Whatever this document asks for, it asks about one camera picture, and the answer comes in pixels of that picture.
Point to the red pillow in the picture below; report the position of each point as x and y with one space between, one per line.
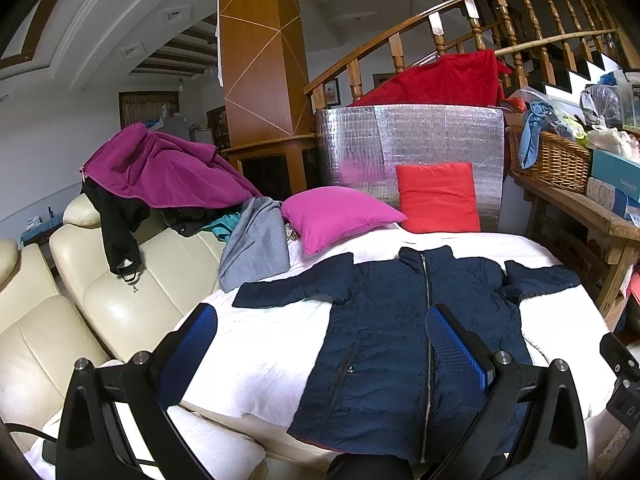
438 198

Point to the blue cloth in basket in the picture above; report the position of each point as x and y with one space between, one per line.
540 116

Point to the black garment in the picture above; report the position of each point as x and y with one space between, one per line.
119 219

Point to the silver foil insulation panel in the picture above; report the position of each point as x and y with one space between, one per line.
361 147

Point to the cream leather sofa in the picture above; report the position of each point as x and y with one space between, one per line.
42 335

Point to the grey garment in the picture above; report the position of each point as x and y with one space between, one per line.
257 247

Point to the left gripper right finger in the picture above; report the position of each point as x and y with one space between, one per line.
530 422

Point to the wooden pillar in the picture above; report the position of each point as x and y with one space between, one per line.
264 68

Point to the teal garment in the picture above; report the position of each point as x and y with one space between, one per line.
223 227

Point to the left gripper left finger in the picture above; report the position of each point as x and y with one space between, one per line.
92 441

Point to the navy blue puffer jacket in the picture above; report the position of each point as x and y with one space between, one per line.
377 386

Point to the wicker basket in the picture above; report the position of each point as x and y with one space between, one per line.
560 163

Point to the magenta fleece garment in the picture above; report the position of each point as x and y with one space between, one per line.
165 171

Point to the red fleece blanket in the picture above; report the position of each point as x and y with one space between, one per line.
470 79

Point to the white pink fleece blanket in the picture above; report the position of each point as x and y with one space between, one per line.
259 360

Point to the teal cardboard box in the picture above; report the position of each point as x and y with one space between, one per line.
618 171

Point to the magenta pillow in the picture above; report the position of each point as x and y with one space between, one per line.
326 215

